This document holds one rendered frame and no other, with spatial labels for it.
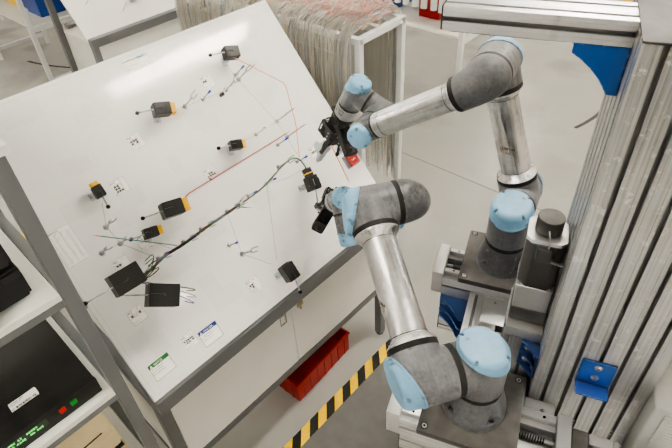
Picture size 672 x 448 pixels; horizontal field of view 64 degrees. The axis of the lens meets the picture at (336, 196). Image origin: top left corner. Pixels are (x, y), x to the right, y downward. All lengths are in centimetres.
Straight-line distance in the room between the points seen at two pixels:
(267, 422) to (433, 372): 163
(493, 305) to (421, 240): 177
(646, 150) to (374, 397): 200
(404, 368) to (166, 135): 118
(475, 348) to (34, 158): 137
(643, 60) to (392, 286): 67
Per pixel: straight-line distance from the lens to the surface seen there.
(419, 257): 333
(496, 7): 101
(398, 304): 122
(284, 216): 203
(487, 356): 121
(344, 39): 244
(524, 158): 162
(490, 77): 139
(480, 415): 133
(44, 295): 140
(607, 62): 103
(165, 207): 176
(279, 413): 274
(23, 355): 179
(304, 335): 231
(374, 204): 129
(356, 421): 268
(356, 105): 169
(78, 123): 190
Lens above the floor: 237
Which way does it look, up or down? 39 degrees down
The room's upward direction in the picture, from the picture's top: 4 degrees counter-clockwise
